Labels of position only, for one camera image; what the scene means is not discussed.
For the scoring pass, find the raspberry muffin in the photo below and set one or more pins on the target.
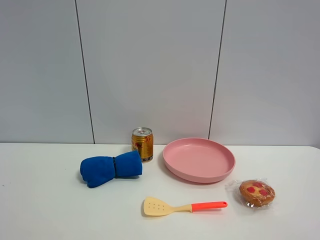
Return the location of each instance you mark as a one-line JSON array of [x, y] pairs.
[[252, 193]]

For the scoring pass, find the gold drink can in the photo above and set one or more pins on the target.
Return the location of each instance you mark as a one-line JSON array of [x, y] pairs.
[[142, 140]]

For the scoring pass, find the pink round plate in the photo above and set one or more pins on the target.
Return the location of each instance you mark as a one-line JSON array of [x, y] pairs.
[[198, 160]]

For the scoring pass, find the rolled blue towel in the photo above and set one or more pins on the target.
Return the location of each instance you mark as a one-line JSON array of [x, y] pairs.
[[98, 170]]

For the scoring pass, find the beige spatula orange handle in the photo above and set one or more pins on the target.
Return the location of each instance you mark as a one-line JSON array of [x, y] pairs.
[[154, 207]]

